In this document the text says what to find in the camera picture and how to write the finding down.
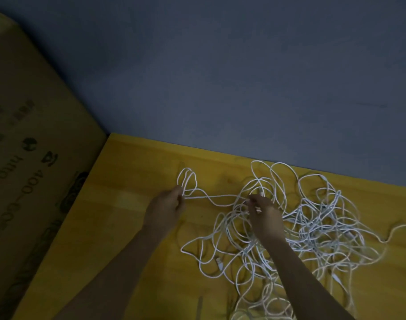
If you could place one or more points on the person's right hand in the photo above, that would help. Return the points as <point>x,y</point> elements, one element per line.
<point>266,220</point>

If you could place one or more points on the person's right forearm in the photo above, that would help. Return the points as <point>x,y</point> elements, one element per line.
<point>303,283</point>

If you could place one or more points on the person's left forearm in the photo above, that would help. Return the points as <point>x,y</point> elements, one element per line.
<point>113,283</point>

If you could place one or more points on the person's left hand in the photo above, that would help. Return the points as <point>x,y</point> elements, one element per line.
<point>164,211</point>

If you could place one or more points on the plain brown cardboard box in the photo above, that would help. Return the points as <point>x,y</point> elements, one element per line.
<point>30,183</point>

